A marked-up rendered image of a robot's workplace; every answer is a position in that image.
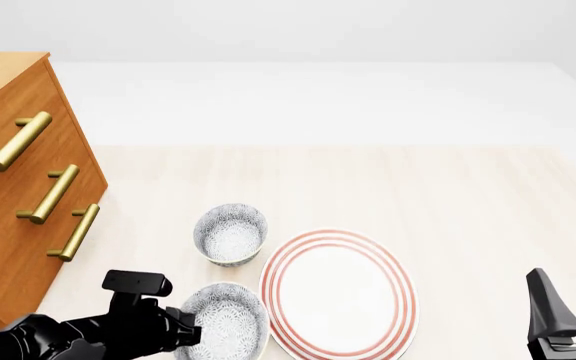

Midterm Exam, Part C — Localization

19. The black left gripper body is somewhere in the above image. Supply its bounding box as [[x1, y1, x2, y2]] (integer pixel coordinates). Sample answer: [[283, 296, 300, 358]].
[[164, 306, 203, 349]]

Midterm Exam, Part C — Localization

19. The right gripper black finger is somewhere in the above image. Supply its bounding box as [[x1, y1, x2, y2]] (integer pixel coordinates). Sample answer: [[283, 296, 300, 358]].
[[525, 267, 576, 343]]

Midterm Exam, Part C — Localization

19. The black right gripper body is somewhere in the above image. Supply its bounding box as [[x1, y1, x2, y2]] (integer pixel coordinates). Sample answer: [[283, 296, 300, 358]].
[[527, 335, 576, 360]]

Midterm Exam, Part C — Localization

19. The grey patterned bowl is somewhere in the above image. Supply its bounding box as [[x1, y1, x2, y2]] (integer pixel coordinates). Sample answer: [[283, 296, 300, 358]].
[[173, 281, 271, 360], [192, 202, 270, 268]]

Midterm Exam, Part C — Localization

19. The white plate with red rings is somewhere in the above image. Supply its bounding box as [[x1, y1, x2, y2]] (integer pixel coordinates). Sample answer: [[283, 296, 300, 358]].
[[259, 228, 421, 358]]

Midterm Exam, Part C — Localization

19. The wooden cabinet drawer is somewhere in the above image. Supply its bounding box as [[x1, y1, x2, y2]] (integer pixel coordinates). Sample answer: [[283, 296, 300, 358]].
[[0, 122, 101, 315], [0, 60, 81, 228], [0, 171, 110, 331]]

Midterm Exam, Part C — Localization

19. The brass drawer handle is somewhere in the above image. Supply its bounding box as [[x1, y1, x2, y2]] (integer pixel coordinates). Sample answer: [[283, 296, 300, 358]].
[[15, 163, 81, 225], [46, 203, 102, 263], [0, 110, 54, 173]]

